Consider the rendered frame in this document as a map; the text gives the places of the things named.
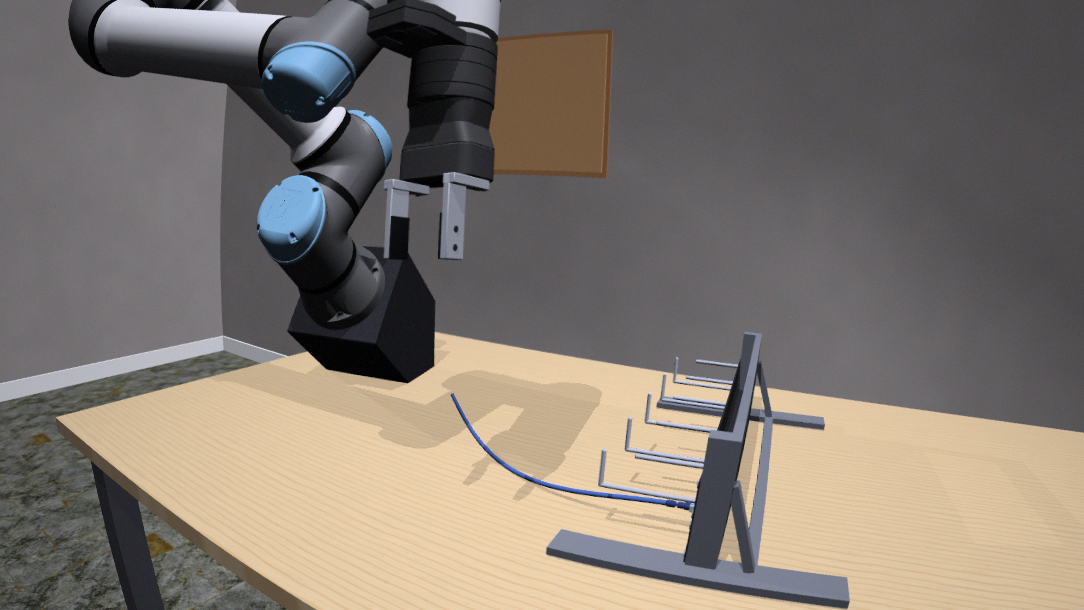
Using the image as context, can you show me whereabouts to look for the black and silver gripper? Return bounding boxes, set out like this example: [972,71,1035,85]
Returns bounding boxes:
[366,0,500,260]

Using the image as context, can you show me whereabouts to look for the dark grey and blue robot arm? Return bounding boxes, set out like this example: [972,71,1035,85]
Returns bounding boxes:
[68,0,392,330]

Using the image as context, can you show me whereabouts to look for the dark grey metal rack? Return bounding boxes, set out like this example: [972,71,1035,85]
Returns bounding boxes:
[546,332,850,609]

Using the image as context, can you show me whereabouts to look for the blue cable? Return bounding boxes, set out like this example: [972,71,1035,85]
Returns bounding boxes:
[451,393,678,508]

